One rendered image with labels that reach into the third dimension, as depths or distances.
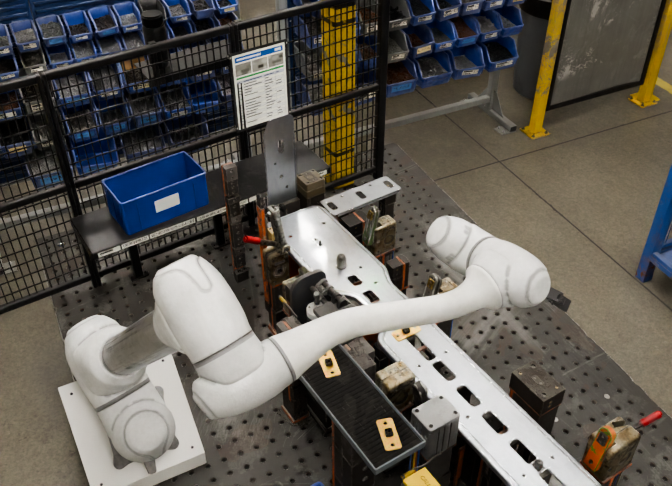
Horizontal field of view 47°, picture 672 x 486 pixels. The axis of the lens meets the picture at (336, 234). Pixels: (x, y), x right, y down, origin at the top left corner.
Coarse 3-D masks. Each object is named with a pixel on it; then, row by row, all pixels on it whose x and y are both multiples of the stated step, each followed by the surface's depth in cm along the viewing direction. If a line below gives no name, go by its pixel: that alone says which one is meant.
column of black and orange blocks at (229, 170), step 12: (228, 168) 249; (228, 180) 252; (228, 192) 255; (228, 204) 258; (228, 216) 263; (240, 216) 263; (228, 228) 268; (240, 228) 266; (240, 240) 270; (240, 252) 272; (240, 264) 276; (240, 276) 279
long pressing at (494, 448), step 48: (288, 240) 252; (336, 240) 252; (336, 288) 234; (384, 288) 234; (384, 336) 218; (432, 336) 218; (432, 384) 205; (480, 384) 204; (480, 432) 193; (528, 432) 192; (528, 480) 182; (576, 480) 182
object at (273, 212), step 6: (282, 204) 230; (270, 210) 229; (276, 210) 229; (282, 210) 231; (270, 216) 230; (276, 216) 230; (276, 222) 231; (276, 228) 232; (282, 228) 234; (276, 234) 236; (282, 234) 235; (276, 240) 239; (282, 240) 237
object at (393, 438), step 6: (378, 420) 176; (384, 420) 176; (390, 420) 176; (378, 426) 174; (384, 426) 174; (390, 426) 174; (384, 432) 173; (390, 432) 173; (396, 432) 173; (384, 438) 172; (390, 438) 172; (396, 438) 172; (384, 444) 171; (390, 444) 171; (396, 444) 171; (390, 450) 170
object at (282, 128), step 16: (272, 128) 248; (288, 128) 251; (272, 144) 251; (288, 144) 255; (272, 160) 255; (288, 160) 259; (272, 176) 259; (288, 176) 263; (272, 192) 263; (288, 192) 267
